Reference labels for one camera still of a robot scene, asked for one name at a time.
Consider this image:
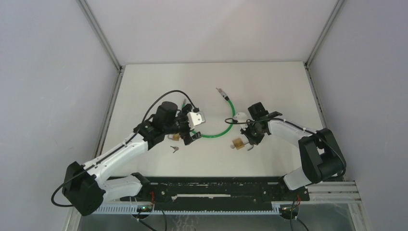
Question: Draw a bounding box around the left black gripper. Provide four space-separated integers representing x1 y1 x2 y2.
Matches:
164 105 201 145

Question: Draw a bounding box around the brass padlock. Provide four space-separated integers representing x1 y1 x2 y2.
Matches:
230 138 254 151
167 133 180 141

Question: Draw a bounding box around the small silver key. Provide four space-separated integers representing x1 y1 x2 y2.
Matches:
170 146 179 153

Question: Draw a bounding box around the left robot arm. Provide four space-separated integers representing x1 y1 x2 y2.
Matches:
61 101 205 216

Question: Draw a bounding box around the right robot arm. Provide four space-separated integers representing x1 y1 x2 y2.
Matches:
233 102 347 200

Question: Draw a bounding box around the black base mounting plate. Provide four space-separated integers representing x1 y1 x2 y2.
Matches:
120 176 310 211

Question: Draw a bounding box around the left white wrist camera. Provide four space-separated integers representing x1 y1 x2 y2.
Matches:
187 111 206 128

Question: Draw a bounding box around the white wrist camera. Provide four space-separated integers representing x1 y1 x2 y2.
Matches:
233 112 248 125
187 111 206 128

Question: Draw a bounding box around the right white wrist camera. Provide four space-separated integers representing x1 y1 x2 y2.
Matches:
233 112 248 125

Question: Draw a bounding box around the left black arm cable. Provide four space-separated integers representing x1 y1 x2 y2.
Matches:
51 90 200 208

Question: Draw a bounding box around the green cable lock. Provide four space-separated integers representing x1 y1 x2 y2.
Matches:
188 88 235 139

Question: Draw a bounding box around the white slotted cable duct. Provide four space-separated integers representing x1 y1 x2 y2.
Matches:
92 203 291 215

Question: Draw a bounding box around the left aluminium frame post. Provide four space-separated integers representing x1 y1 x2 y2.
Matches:
76 0 123 74

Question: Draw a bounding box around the aluminium frame post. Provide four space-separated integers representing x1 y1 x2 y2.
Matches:
76 0 123 74
305 0 346 69

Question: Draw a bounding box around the right aluminium frame post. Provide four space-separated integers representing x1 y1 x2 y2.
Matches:
305 0 346 69

